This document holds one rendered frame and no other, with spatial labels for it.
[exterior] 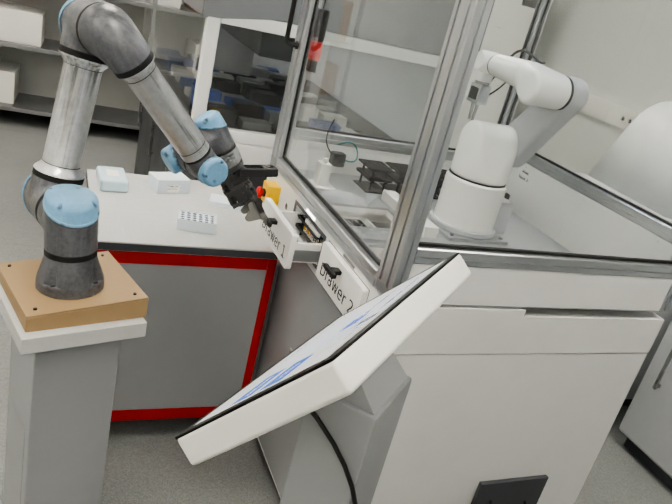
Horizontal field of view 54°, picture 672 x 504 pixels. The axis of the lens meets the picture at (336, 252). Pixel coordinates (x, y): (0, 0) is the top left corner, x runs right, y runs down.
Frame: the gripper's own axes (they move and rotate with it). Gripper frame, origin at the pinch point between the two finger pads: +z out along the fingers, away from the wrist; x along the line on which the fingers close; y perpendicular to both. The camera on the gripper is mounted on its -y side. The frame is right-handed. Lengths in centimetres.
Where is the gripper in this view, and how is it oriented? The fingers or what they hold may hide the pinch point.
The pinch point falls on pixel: (264, 217)
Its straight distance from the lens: 196.7
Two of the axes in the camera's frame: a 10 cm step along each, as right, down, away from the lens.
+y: -8.8, 4.7, -1.3
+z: 3.3, 7.7, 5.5
